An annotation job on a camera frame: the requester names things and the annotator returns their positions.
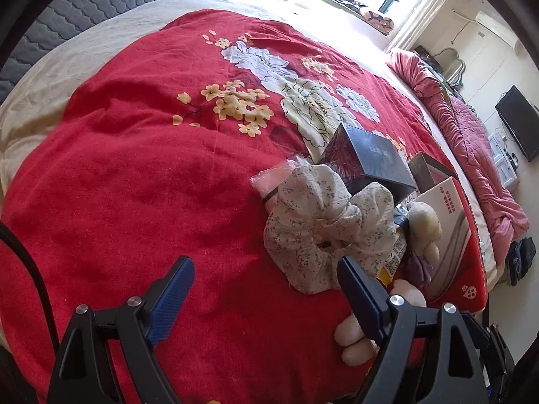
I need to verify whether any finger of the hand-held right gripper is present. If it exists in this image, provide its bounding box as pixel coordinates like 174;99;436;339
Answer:
462;311;516;404

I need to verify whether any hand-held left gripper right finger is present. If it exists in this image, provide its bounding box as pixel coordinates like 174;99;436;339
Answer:
337;256;491;404

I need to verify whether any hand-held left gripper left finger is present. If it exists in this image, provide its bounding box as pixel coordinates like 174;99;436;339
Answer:
46;255;196;404

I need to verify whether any cream plush toy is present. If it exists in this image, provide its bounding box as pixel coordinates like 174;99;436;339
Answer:
335;280;428;367

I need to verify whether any white yellow snack packet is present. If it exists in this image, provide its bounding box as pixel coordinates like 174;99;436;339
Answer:
377;219;411;287

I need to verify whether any white floral scrunchie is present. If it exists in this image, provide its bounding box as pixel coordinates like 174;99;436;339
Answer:
263;164;399;295

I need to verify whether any brown cardboard box tray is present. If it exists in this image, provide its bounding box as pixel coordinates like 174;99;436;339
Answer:
408;151;459;192

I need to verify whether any black bag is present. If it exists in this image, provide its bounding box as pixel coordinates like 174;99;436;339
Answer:
505;237;536;287

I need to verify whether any beige teddy bear purple dress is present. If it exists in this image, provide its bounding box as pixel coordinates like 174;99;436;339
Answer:
404;202;443;287

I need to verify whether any red tissue pack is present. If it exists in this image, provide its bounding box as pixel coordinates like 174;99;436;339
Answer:
415;177;491;316

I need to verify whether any red floral blanket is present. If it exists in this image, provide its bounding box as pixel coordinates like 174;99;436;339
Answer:
0;10;493;404

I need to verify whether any black box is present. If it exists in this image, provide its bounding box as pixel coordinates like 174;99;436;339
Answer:
318;123;417;203

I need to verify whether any clear bag with pink item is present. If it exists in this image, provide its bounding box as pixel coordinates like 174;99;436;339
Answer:
249;156;314;203

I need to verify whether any white drawer cabinet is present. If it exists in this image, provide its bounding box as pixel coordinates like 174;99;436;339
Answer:
488;132;523;190

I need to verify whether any pink quilt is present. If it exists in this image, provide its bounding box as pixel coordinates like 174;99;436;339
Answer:
385;48;531;253

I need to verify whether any black television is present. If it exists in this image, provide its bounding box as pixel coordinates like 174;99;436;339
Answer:
495;85;539;163

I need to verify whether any white vanity with mirror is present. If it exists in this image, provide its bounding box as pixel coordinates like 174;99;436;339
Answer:
415;46;468;97

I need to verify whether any patterned blanket on sill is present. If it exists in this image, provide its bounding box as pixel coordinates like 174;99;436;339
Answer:
362;8;397;34

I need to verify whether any bed with cream sheet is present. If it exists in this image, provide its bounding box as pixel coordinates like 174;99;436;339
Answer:
0;0;506;295

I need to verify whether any white air conditioner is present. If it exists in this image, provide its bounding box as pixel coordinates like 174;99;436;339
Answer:
475;12;520;49

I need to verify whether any grey quilted headboard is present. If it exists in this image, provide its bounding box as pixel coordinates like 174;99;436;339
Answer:
0;0;211;102

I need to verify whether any black cable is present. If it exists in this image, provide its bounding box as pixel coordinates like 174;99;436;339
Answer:
0;221;62;350

